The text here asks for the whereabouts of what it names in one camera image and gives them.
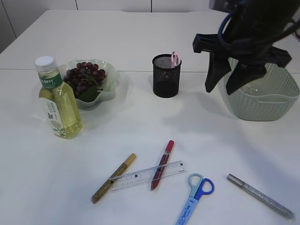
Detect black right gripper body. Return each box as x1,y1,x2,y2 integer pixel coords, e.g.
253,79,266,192
193,23,293,68

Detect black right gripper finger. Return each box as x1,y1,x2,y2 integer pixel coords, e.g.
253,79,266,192
226,61,267,95
205,52,231,93

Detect clear plastic sheet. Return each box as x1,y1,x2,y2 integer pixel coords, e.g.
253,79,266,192
245,82,260,95

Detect pink capped scissors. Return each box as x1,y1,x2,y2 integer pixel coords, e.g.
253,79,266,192
171,52,181,68

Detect purple artificial grape bunch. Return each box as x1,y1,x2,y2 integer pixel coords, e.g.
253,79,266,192
63,62,107,103

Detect green tea plastic bottle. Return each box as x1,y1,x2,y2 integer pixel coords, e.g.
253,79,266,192
34,56,83,139

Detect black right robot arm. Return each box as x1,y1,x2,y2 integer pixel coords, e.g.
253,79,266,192
193,0,300,95

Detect green woven plastic basket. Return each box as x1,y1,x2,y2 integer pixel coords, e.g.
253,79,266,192
226,63,300,121

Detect black mesh pen holder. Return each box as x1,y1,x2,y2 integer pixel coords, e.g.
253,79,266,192
152,54,182,98

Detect red glitter pen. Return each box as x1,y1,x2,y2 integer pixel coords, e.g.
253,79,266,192
150,140,174,191

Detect light green wavy plate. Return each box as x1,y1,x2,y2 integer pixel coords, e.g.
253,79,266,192
59,59,120,109

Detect silver glitter pen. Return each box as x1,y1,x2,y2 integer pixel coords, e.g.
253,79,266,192
227,174,295,220

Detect gold glitter pen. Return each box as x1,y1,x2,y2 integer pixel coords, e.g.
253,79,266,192
91,153,137,204

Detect transparent plastic ruler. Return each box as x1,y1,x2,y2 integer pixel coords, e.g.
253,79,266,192
109,160,186,192

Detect blue capped scissors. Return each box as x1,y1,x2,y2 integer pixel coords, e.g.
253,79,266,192
176,173,215,225

